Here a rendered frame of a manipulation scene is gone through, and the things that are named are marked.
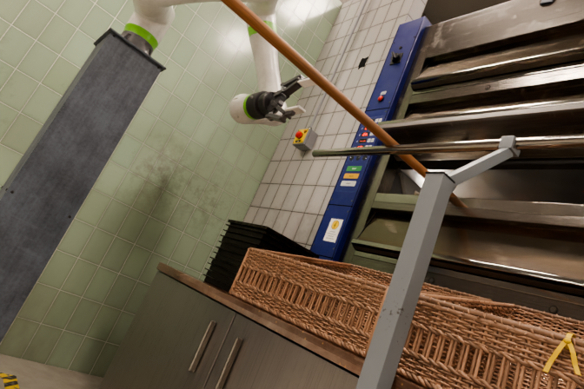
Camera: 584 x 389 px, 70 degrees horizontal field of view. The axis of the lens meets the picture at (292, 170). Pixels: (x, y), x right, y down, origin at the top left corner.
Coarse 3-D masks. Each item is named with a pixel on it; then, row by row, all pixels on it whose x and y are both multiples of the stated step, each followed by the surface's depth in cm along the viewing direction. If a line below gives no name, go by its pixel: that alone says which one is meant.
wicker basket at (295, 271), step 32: (256, 256) 127; (288, 256) 140; (256, 288) 119; (288, 288) 141; (320, 288) 103; (352, 288) 96; (384, 288) 90; (288, 320) 104; (320, 320) 98; (352, 320) 92; (352, 352) 88
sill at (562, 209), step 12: (456, 204) 145; (468, 204) 142; (480, 204) 139; (492, 204) 136; (504, 204) 133; (516, 204) 130; (528, 204) 127; (540, 204) 125; (552, 204) 123; (564, 204) 120; (576, 204) 118; (576, 216) 116
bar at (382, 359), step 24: (408, 144) 123; (432, 144) 116; (456, 144) 110; (480, 144) 105; (504, 144) 99; (528, 144) 96; (552, 144) 92; (576, 144) 89; (480, 168) 90; (432, 192) 80; (432, 216) 78; (408, 240) 78; (432, 240) 78; (408, 264) 75; (408, 288) 73; (384, 312) 74; (408, 312) 73; (384, 336) 72; (384, 360) 70; (360, 384) 71; (384, 384) 69
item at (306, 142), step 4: (308, 132) 225; (312, 132) 226; (304, 136) 224; (308, 136) 225; (312, 136) 226; (316, 136) 228; (296, 140) 228; (300, 140) 226; (304, 140) 223; (308, 140) 225; (312, 140) 226; (292, 144) 230; (296, 144) 227; (300, 144) 225; (304, 144) 223; (308, 144) 225; (312, 144) 226; (300, 148) 231; (304, 148) 229; (308, 148) 226
